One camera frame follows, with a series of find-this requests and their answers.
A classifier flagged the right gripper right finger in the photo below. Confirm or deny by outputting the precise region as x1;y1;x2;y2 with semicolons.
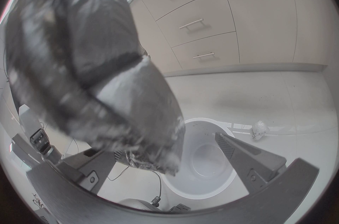
215;132;287;196

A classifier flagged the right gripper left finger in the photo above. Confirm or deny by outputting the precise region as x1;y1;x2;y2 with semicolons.
57;148;123;195

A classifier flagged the black plastic bag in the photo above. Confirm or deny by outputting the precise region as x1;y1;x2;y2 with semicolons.
5;0;186;175

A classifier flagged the white trash bin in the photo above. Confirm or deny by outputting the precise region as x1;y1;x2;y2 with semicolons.
162;118;239;198

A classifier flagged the beige cabinet with drawers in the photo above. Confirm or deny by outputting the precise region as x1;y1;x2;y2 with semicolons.
127;0;329;78

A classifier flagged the black cable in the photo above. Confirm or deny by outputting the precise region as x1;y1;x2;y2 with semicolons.
107;165;162;203

